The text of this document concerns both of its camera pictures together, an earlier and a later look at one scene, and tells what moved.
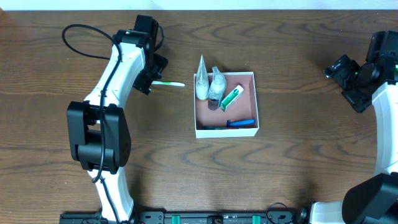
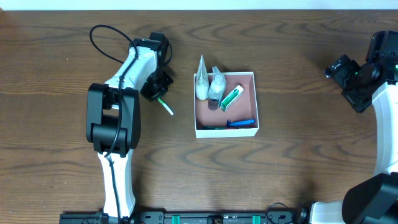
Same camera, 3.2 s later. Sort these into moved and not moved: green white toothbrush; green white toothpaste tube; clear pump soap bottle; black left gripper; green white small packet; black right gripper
Moved: black left gripper; green white toothbrush
Not moved: clear pump soap bottle; black right gripper; green white toothpaste tube; green white small packet
